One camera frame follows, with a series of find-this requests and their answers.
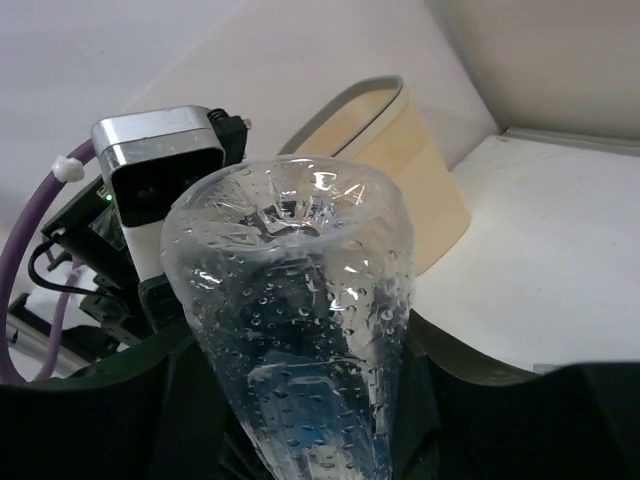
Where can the blue label water bottle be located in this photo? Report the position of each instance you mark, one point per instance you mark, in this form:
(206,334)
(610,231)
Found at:
(296,277)

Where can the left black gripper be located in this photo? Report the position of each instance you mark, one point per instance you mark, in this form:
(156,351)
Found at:
(126,309)

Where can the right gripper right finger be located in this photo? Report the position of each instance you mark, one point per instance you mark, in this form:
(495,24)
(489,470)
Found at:
(464,415)

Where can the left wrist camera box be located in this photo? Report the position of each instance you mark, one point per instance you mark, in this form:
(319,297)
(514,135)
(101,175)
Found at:
(148,159)

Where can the aluminium frame rail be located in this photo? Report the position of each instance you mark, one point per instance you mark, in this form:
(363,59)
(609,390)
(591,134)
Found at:
(596,143)

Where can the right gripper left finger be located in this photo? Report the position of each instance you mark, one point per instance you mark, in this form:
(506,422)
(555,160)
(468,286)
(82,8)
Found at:
(152,411)

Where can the beige bin with grey rim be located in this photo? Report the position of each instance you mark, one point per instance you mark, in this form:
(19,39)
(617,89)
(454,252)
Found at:
(375,122)

